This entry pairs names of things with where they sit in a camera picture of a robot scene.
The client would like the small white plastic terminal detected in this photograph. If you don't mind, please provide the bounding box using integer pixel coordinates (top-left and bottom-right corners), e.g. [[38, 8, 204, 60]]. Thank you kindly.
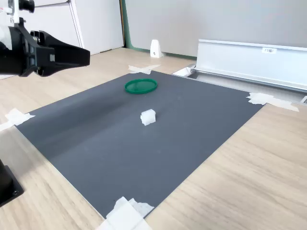
[[140, 108, 157, 127]]

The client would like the round green lid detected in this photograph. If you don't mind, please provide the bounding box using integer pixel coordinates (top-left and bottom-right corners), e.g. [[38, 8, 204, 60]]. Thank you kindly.
[[124, 78, 158, 95]]

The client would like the white tape piece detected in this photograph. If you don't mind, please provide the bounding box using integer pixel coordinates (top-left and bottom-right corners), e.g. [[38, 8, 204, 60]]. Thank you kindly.
[[128, 64, 162, 75], [246, 92, 300, 113], [0, 107, 36, 133], [95, 196, 155, 230]]

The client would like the dark grey mat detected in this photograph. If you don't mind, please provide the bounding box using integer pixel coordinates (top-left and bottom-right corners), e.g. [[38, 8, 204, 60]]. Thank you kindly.
[[14, 69, 268, 219]]

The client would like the grey partition panel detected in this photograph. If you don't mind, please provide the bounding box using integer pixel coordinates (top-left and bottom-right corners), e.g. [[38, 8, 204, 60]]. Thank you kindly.
[[124, 0, 307, 58]]

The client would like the small white bracket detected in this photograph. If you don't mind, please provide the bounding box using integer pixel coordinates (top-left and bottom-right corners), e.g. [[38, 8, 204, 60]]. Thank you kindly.
[[150, 39, 163, 58]]

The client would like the silver cable duct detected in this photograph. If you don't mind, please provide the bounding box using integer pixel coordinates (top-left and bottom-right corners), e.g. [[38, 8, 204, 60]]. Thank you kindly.
[[172, 39, 307, 104]]

